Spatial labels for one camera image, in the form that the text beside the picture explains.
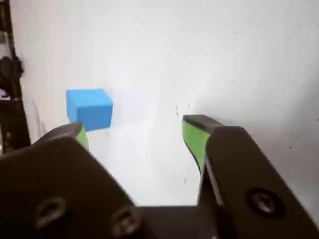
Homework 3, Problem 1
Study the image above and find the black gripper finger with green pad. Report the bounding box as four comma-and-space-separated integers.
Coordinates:
0, 121, 145, 239
182, 115, 319, 239

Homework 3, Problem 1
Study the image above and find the blue lego block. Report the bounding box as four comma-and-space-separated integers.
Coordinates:
66, 89, 113, 132

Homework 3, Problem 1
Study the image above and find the dark background furniture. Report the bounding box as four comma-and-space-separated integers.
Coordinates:
0, 0, 31, 153

